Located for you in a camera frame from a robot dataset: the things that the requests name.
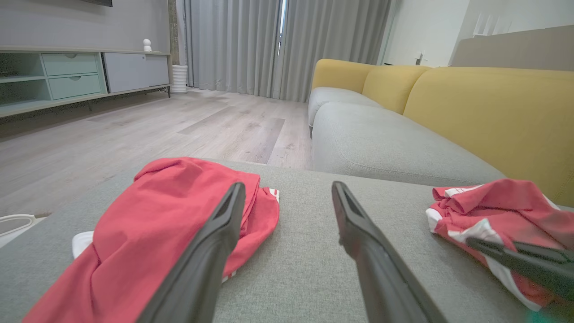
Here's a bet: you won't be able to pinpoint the white ribbed floor vase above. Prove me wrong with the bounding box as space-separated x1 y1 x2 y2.
171 65 189 94

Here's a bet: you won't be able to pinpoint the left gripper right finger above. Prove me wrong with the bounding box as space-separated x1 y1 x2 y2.
331 181 449 323

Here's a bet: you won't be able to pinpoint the white cabinet door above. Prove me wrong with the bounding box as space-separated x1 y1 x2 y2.
102 52 170 94

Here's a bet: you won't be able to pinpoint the red shorts with white trim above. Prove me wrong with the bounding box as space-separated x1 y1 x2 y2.
425 178 574 312

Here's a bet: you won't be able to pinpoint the grey pleated curtain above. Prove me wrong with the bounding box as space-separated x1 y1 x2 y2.
181 0 284 97
271 0 391 103

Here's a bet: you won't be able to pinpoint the white plastic laundry basket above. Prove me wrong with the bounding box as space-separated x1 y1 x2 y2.
0 214 49 248

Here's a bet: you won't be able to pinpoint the small grey sofa seat cushion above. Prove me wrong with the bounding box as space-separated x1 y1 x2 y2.
308 87 383 127

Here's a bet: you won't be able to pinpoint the mint green TV cabinet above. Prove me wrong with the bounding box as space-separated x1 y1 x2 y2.
0 46 174 120

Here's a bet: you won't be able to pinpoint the red Bulls basketball jersey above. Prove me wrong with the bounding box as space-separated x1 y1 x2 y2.
22 157 281 323

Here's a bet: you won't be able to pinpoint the large grey sofa seat cushion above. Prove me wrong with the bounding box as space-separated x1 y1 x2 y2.
311 102 508 187

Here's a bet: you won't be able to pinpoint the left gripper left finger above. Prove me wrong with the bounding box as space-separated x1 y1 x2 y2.
137 182 246 323

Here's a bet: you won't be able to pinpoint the mint green cabinet drawer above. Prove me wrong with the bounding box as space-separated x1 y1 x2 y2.
41 53 100 76
47 74 104 100

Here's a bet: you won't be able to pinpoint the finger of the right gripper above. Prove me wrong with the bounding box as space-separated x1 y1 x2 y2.
466 236 574 302
513 241 574 265

